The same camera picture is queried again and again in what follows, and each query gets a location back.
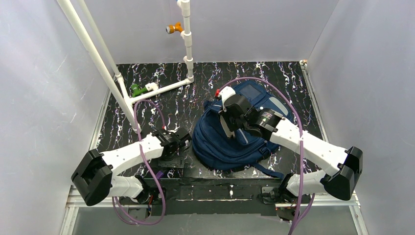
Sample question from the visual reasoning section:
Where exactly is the purple black marker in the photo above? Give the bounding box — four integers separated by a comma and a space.
156, 170, 166, 179

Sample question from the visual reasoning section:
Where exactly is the navy blue student backpack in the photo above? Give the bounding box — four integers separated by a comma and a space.
192, 80, 294, 179

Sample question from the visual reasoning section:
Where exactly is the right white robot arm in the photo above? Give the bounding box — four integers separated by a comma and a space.
219, 92, 363, 201

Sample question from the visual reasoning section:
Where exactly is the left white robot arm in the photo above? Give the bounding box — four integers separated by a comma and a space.
71, 128, 191, 206

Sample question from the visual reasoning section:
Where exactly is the green pipe valve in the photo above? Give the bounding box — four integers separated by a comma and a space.
130, 84, 148, 97

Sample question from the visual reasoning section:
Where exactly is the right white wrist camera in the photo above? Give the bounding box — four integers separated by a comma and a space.
215, 86, 236, 112

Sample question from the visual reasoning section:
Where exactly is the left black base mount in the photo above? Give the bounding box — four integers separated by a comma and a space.
119, 175, 161, 205

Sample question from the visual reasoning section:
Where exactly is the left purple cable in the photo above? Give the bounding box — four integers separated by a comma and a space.
112, 98, 167, 226

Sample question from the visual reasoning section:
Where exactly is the purple cable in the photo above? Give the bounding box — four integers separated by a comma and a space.
219, 76, 316, 235
112, 98, 167, 226

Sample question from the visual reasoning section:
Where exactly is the white PVC pipe frame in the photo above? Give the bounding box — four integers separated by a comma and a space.
56, 0, 195, 132

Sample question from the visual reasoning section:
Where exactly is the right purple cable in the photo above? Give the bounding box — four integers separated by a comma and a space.
219, 76, 316, 235

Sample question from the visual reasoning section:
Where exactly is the aluminium rail frame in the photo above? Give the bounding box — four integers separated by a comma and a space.
60, 60, 369, 235

